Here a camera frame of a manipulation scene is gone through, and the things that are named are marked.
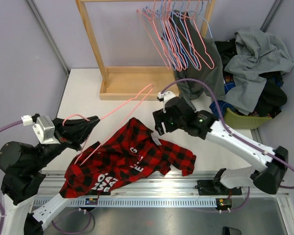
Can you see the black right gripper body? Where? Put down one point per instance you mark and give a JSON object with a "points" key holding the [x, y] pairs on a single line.
{"points": [[170, 124]]}

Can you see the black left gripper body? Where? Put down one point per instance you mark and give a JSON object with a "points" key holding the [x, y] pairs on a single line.
{"points": [[68, 138]]}

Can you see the red black plaid shirt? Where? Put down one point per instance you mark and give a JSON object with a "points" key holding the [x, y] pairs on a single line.
{"points": [[129, 155]]}

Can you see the black button shirt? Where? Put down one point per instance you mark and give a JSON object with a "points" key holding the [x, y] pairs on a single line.
{"points": [[272, 98]]}

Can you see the grey shirt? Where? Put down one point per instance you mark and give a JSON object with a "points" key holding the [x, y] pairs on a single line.
{"points": [[257, 53]]}

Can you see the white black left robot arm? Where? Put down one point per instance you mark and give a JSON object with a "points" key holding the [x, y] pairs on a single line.
{"points": [[22, 164]]}

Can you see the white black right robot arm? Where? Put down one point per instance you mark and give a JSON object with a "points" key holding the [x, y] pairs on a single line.
{"points": [[267, 165]]}

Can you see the dark green t-shirt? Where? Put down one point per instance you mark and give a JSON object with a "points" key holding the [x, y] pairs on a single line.
{"points": [[204, 61]]}

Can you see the green laundry basket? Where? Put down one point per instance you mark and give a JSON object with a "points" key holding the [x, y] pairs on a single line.
{"points": [[237, 121]]}

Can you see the wooden clothes rack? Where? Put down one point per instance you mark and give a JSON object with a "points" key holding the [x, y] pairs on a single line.
{"points": [[124, 82]]}

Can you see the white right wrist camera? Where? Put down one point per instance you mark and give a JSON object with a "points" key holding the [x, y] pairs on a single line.
{"points": [[169, 100]]}

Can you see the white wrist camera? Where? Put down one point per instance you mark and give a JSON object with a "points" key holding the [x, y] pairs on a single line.
{"points": [[169, 100], [43, 128]]}

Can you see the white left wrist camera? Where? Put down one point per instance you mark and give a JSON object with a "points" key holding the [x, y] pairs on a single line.
{"points": [[43, 128]]}

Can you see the aluminium rail frame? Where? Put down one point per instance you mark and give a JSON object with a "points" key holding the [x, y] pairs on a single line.
{"points": [[172, 185]]}

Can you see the white slotted cable duct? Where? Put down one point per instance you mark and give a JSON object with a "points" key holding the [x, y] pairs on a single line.
{"points": [[107, 202]]}

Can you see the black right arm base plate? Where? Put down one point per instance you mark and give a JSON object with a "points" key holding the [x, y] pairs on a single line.
{"points": [[207, 188]]}

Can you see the pink and blue wire hangers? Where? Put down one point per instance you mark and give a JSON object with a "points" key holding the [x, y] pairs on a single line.
{"points": [[156, 22]]}

